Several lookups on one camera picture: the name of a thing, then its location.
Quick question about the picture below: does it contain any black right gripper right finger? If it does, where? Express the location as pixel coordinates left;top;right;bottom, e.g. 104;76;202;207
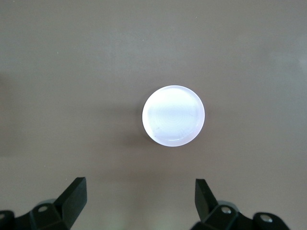
191;178;291;230

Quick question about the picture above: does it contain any pink round plate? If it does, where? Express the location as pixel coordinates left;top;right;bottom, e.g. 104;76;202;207
141;84;206;148

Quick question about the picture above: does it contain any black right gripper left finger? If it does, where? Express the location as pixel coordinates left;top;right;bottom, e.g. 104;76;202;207
0;176;87;230

